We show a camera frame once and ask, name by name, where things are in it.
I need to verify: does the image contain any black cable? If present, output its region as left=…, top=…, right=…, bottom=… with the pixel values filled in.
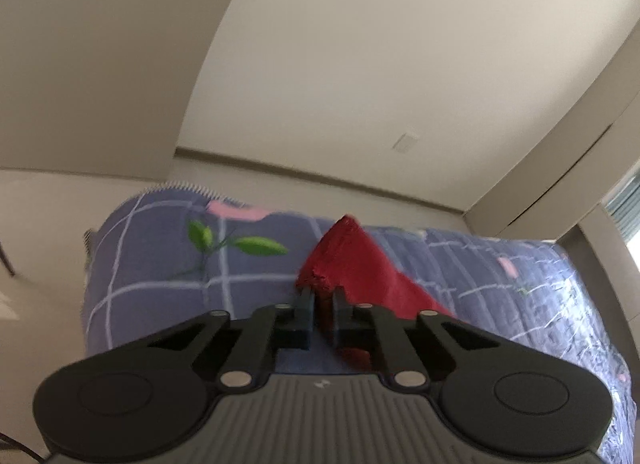
left=0, top=433, right=47, bottom=464

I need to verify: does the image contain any blue checked floral quilt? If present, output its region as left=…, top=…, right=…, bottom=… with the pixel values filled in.
left=82, top=182, right=638, bottom=464

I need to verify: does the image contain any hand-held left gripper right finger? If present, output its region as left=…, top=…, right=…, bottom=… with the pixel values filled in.
left=332, top=287, right=507, bottom=390

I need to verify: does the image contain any white wall switch plate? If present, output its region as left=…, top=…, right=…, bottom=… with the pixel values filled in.
left=392, top=132, right=421, bottom=153

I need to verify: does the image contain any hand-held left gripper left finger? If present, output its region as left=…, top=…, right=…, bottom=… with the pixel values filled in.
left=131, top=288, right=317, bottom=391

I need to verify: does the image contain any window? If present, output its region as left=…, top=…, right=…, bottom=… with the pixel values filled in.
left=602, top=176, right=640, bottom=247

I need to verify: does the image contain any dark red garment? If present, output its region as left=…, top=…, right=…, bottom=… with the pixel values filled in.
left=296, top=215, right=457, bottom=370

